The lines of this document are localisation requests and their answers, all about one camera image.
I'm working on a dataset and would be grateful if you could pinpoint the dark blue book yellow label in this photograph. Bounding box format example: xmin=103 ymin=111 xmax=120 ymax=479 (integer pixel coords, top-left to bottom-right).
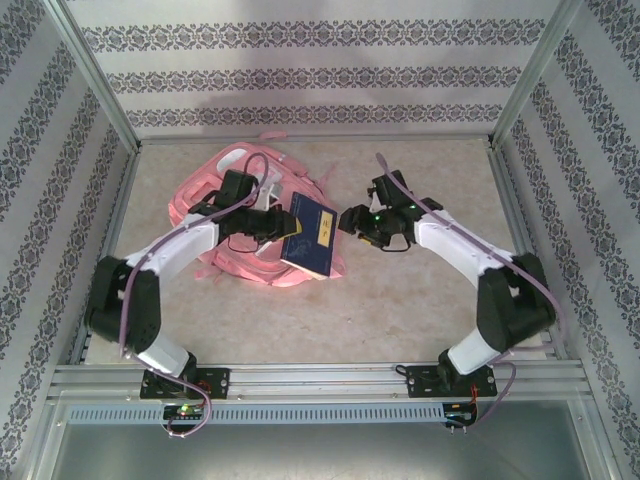
xmin=278 ymin=192 xmax=337 ymax=280

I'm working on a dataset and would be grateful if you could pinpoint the pink school backpack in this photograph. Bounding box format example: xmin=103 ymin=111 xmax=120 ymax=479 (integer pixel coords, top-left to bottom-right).
xmin=167 ymin=130 xmax=347 ymax=289

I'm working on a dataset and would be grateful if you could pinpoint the grey sheet metal panel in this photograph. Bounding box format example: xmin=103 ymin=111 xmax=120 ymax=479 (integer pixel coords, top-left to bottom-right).
xmin=29 ymin=399 xmax=616 ymax=480

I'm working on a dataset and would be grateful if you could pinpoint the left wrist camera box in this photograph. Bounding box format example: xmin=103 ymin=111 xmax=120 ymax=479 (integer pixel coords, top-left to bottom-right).
xmin=254 ymin=182 xmax=284 ymax=211

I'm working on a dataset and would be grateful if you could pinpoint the aluminium table back rail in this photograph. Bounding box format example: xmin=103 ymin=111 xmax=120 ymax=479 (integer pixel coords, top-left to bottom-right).
xmin=137 ymin=133 xmax=494 ymax=147

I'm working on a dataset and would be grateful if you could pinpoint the aluminium table side rail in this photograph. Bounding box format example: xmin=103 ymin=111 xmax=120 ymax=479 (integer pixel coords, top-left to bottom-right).
xmin=69 ymin=147 xmax=144 ymax=366
xmin=487 ymin=144 xmax=569 ymax=361

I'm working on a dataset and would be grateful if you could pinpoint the aluminium mounting rail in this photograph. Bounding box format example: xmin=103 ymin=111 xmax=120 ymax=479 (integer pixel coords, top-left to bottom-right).
xmin=48 ymin=362 xmax=587 ymax=401

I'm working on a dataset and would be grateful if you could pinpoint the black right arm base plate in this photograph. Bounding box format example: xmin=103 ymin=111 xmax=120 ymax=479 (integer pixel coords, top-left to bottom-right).
xmin=405 ymin=363 xmax=499 ymax=400

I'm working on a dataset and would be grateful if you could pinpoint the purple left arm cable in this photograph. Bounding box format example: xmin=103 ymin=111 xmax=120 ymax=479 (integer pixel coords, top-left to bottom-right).
xmin=118 ymin=152 xmax=271 ymax=440

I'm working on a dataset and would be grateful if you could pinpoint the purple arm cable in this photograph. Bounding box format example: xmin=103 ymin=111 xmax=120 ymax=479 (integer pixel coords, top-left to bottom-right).
xmin=118 ymin=152 xmax=271 ymax=440
xmin=374 ymin=152 xmax=566 ymax=434

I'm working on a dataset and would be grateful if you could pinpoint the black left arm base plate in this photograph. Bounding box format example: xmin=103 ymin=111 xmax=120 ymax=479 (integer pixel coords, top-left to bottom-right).
xmin=139 ymin=367 xmax=232 ymax=401

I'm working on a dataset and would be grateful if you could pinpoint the grey slotted cable duct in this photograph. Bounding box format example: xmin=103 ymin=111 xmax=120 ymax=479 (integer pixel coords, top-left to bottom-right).
xmin=67 ymin=402 xmax=447 ymax=425

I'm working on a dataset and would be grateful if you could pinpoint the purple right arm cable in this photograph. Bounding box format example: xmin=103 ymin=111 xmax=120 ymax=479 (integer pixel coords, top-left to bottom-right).
xmin=374 ymin=152 xmax=566 ymax=434

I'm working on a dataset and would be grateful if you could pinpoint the aluminium frame post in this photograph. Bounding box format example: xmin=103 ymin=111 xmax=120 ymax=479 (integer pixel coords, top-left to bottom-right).
xmin=487 ymin=0 xmax=586 ymax=149
xmin=42 ymin=0 xmax=144 ymax=154

